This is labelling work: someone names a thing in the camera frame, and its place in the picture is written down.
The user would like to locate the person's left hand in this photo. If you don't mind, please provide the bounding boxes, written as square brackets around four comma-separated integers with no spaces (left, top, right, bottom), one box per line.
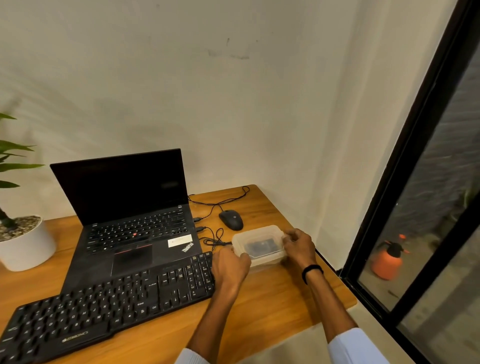
[211,245,252,289]

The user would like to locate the person's right hand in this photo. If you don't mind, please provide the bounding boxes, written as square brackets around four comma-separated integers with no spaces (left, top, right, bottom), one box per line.
[281,228,318,272]

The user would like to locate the clear plastic container with lid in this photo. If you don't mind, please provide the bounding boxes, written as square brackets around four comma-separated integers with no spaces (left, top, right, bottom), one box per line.
[231,225,289,269]

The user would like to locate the person's left forearm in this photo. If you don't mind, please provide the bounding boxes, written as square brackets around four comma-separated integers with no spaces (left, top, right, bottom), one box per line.
[174,280,241,364]

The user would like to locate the person's right forearm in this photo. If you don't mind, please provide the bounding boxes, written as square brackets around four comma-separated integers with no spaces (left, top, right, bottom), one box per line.
[303,267,391,364]

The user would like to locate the dark item inside container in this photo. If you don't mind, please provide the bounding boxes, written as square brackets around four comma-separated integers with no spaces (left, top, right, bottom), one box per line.
[244,237,283,259]

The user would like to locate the black wristband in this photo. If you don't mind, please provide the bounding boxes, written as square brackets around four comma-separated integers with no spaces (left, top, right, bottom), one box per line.
[301,264,324,285]

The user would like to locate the black computer mouse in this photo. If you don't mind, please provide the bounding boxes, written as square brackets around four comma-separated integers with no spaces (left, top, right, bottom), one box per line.
[218,209,244,231]

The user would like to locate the orange spray bottle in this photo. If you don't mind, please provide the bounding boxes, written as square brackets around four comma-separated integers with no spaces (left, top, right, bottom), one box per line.
[370,234,410,281]

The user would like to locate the black laptop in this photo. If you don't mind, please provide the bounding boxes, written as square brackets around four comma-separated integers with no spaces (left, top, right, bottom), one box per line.
[50,148,205,295]

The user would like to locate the black keyboard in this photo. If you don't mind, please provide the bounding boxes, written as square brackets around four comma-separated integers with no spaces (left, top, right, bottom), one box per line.
[0,251,216,364]

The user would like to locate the white plant pot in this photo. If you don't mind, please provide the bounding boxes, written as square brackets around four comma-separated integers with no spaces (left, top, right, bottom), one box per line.
[0,215,57,272]

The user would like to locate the grey pebbles in pot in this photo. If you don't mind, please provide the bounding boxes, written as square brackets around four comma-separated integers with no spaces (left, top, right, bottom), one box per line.
[0,215,41,242]

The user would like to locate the green leafy plant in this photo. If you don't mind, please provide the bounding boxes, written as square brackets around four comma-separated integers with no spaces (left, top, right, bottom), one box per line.
[0,112,46,229]

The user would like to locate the black keyboard cable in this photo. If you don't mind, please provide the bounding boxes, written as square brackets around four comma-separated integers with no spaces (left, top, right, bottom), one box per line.
[195,226,232,253]

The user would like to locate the black mouse cable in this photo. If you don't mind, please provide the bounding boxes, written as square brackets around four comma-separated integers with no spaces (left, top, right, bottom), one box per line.
[187,185,251,223]

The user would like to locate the black window frame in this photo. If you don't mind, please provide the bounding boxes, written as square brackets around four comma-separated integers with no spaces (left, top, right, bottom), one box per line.
[339,0,480,364]

